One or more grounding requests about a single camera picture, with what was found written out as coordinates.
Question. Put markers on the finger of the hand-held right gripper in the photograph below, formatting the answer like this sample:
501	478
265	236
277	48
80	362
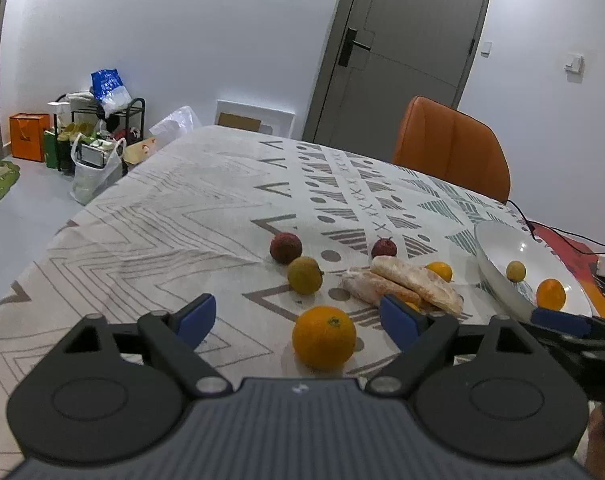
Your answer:
562	321

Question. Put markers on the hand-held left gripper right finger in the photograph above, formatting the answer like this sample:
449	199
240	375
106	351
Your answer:
396	321

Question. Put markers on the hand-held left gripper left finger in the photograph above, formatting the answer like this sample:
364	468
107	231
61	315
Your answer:
198	316

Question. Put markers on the medium orange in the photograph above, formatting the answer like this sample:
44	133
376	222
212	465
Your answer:
550	294

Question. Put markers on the peeled orange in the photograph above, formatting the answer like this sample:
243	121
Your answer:
407	287

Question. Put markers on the small orange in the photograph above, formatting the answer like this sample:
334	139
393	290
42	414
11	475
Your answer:
441	271

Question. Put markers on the small yellow fruit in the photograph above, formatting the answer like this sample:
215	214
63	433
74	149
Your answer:
515	270

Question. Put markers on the large orange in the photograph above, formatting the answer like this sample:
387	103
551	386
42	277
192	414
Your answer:
324	338

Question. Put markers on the white bowl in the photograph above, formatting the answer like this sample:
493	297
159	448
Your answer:
507	247

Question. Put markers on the yellow-green round fruit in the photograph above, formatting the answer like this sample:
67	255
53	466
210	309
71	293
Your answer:
305	275

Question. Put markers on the red and orange mat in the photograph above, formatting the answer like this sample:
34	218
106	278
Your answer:
577	255

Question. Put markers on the patterned tablecloth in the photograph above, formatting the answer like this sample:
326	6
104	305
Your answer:
182	220

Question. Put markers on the white plastic bag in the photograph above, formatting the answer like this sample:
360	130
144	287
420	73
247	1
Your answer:
93	177

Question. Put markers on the brown paper bag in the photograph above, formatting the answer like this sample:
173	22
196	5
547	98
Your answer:
141	151

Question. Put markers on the orange chair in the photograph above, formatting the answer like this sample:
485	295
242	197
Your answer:
450	145

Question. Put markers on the clear plastic bag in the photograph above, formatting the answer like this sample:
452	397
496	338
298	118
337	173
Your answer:
177	121

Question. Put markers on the black shoe rack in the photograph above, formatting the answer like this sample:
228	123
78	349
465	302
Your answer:
137	117

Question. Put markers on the white framed board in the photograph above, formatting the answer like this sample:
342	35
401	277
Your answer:
277	117

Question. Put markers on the green paper bag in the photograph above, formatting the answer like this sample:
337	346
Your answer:
52	150

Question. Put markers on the blue and white bag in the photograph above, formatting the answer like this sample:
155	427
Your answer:
108	87

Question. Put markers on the orange paper bag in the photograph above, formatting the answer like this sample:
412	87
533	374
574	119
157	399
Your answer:
28	136

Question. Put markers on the grey door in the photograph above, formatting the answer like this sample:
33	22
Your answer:
402	50

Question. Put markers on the white wall socket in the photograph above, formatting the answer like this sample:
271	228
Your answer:
574	62

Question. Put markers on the white light switch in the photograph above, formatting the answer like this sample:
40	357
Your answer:
485	49

